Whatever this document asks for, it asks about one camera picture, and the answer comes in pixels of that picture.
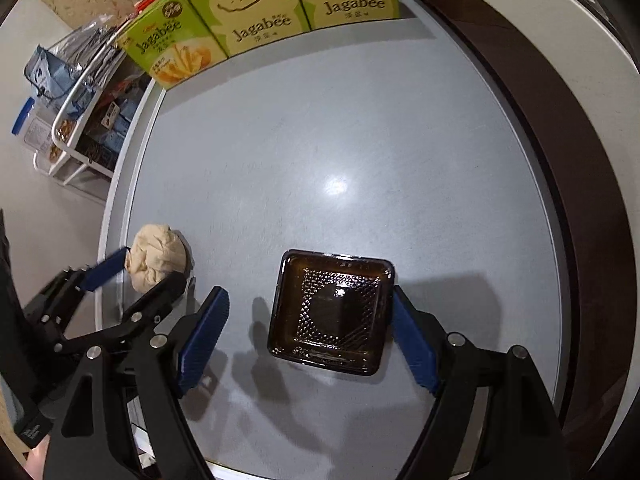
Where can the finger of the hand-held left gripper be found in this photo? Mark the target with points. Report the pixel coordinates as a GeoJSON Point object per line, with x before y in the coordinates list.
{"type": "Point", "coordinates": [107, 267]}
{"type": "Point", "coordinates": [160, 296]}

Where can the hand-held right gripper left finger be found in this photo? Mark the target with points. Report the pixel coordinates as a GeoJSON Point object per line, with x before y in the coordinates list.
{"type": "Point", "coordinates": [202, 345]}

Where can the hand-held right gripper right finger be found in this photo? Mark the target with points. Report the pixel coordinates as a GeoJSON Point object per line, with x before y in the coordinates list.
{"type": "Point", "coordinates": [412, 345]}

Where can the beige dough ball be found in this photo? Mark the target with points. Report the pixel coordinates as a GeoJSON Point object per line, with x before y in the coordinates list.
{"type": "Point", "coordinates": [160, 255]}

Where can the dark brown plastic tray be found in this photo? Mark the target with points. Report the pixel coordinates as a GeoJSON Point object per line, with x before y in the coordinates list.
{"type": "Point", "coordinates": [330, 320]}

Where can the white metal storage rack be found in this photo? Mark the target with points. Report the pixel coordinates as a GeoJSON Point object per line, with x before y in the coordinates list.
{"type": "Point", "coordinates": [80, 135]}

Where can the clear container with blue lid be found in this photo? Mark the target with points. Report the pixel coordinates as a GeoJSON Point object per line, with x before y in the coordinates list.
{"type": "Point", "coordinates": [32, 125]}

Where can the blue snack bag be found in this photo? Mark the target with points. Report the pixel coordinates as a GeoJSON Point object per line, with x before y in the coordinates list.
{"type": "Point", "coordinates": [50, 75]}

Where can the green snack box fries picture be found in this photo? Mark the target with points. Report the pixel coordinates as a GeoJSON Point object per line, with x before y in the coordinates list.
{"type": "Point", "coordinates": [170, 45]}

